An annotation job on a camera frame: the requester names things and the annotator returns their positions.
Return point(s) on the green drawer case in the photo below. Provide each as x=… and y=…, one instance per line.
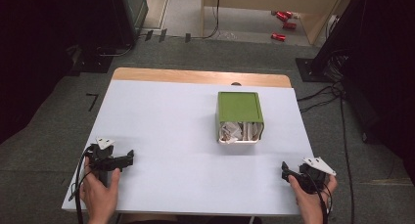
x=239, y=106

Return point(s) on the person's left hand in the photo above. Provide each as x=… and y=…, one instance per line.
x=98, y=198

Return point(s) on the white drawer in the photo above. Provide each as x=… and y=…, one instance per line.
x=241, y=141

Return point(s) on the black flat stand base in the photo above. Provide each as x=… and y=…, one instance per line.
x=93, y=66

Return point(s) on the pile of white packets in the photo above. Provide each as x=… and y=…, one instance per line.
x=228, y=131

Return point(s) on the black stand with base plate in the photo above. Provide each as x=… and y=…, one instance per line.
x=310, y=70

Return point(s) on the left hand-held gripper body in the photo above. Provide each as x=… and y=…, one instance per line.
x=101, y=158

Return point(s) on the red can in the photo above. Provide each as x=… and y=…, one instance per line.
x=289, y=14
x=289, y=25
x=282, y=16
x=278, y=37

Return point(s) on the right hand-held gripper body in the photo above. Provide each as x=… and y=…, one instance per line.
x=311, y=181

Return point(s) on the white table cover sheet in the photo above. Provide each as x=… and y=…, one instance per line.
x=163, y=126

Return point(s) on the person's right hand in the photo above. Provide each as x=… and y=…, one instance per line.
x=310, y=207

